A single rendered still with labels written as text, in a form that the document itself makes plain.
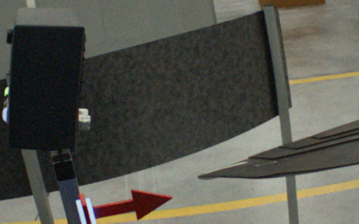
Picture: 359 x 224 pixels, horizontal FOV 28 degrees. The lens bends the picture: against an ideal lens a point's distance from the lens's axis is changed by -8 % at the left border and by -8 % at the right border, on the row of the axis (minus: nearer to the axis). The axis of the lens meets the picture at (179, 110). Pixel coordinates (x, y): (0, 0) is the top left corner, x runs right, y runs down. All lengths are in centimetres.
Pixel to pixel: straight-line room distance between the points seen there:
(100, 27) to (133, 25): 30
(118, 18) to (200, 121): 419
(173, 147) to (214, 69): 29
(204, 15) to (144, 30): 185
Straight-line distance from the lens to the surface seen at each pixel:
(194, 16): 485
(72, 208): 109
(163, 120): 244
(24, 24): 107
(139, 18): 662
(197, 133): 252
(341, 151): 51
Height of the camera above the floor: 138
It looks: 16 degrees down
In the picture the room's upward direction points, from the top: 9 degrees counter-clockwise
